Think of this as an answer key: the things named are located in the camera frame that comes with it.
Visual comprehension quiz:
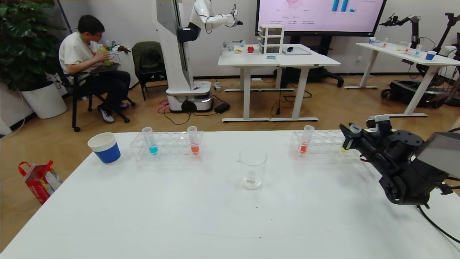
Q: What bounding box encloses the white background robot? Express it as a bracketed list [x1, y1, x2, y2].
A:
[153, 0, 243, 113]

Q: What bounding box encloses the blue pigment test tube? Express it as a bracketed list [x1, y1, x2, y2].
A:
[142, 127, 158, 156]

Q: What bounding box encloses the dark laptop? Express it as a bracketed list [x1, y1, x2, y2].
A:
[89, 63, 121, 75]

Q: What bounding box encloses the long white desk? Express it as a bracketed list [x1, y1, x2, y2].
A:
[344, 42, 460, 118]

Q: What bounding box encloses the clear glass beaker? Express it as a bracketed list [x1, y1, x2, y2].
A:
[237, 148, 268, 190]

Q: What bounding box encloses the chair with green jacket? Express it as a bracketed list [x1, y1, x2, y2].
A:
[132, 41, 167, 101]

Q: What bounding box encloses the white desk with tray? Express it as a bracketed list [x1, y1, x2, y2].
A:
[270, 44, 341, 122]

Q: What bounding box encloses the white plant pot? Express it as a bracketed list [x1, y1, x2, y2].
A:
[21, 81, 68, 119]

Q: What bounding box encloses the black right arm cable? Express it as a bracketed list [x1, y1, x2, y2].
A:
[416, 203, 460, 245]

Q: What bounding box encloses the red pigment test tube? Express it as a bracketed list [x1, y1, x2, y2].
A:
[187, 126, 200, 156]
[299, 125, 315, 154]

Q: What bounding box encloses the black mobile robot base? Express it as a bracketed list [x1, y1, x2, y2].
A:
[381, 80, 450, 108]

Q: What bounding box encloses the seated person white shirt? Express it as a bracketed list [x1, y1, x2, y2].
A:
[59, 14, 132, 123]

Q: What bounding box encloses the white clear drawer unit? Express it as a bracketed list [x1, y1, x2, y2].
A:
[259, 24, 285, 55]

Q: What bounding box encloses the large green potted plant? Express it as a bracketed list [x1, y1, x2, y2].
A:
[0, 0, 66, 92]

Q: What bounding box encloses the blue white paper cup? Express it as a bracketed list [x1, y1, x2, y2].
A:
[87, 132, 121, 164]

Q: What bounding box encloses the black office chair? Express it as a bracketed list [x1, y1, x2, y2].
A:
[57, 63, 136, 132]

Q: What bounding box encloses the black display stand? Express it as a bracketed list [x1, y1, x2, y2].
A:
[275, 35, 344, 88]

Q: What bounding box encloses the grey flat tray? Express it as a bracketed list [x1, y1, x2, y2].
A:
[281, 47, 312, 55]

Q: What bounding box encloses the clear acrylic test tube rack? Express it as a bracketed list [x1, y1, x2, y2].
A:
[290, 129, 347, 159]
[130, 131, 205, 161]

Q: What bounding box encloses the red paper shopping bag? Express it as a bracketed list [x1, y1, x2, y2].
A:
[19, 160, 62, 205]

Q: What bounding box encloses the white desk with apple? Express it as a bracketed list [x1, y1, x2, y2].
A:
[218, 45, 281, 123]

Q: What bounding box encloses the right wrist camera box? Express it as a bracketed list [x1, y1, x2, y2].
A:
[366, 115, 392, 133]

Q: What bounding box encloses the large wall display screen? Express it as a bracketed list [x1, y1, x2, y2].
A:
[256, 0, 388, 36]

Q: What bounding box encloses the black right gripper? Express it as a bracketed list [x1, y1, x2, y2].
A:
[339, 122, 377, 154]

